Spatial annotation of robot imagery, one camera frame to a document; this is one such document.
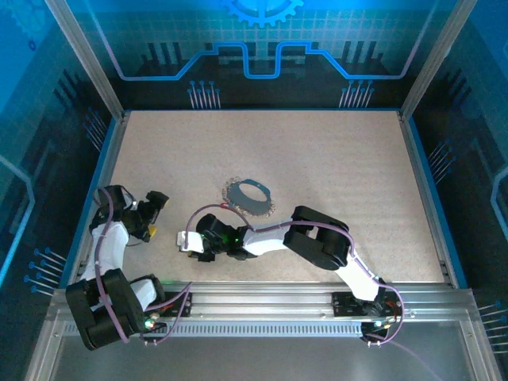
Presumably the aluminium table side rail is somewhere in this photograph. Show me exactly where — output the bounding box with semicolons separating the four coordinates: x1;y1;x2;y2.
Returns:
398;110;456;287
65;110;132;289

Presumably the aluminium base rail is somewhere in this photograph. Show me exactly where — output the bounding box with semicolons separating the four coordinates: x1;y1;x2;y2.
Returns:
46;280;479;323

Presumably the slotted aluminium cable duct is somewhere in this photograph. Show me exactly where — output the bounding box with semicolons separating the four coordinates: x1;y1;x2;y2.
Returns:
63;321;368;338

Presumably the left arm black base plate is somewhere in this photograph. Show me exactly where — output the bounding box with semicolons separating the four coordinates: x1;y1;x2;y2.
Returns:
160;291;194;318

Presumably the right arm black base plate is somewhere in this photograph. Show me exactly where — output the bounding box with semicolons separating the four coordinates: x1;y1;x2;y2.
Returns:
332;291;402;318

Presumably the small controller board with LED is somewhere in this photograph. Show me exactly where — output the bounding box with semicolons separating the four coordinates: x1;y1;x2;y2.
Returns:
360;317;396;338
138;312;168;333

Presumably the aluminium frame post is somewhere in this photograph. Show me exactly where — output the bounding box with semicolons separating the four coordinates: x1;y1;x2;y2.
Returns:
399;0;479;120
44;0;127;120

